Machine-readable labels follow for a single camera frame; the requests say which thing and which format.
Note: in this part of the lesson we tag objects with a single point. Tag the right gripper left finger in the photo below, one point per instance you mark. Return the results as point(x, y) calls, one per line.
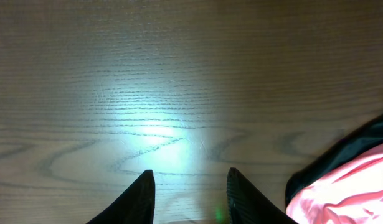
point(134, 206)

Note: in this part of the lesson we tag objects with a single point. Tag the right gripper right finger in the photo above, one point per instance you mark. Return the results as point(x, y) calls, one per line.
point(247, 205)

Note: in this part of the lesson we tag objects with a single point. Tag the black patterned garment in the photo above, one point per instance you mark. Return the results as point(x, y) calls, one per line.
point(345, 150)

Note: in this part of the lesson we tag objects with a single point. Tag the light pink garment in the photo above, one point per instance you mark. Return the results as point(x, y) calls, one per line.
point(352, 193)

